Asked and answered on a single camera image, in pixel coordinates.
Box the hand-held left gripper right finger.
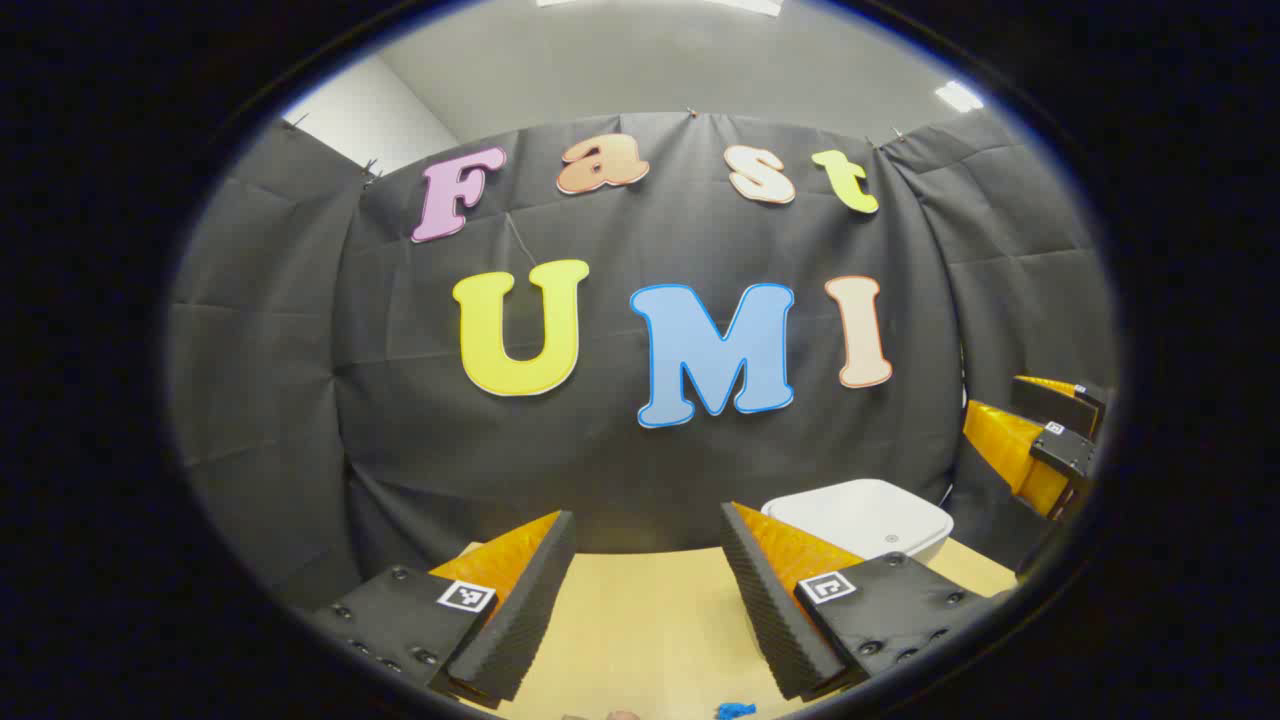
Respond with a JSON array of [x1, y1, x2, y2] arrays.
[[720, 502, 991, 701]]

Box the wooden desktop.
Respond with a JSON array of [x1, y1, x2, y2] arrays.
[[455, 538, 1021, 720]]

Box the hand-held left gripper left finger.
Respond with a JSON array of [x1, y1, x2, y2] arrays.
[[305, 510, 579, 713]]

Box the white desktop garbage bin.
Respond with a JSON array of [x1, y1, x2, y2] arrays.
[[760, 478, 956, 569]]

